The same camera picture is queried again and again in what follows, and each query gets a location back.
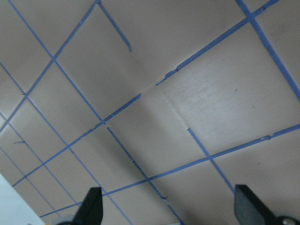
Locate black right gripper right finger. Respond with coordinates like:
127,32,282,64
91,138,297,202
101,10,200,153
234,185,284,225

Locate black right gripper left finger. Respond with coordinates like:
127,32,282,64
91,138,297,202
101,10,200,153
70,187,104,225

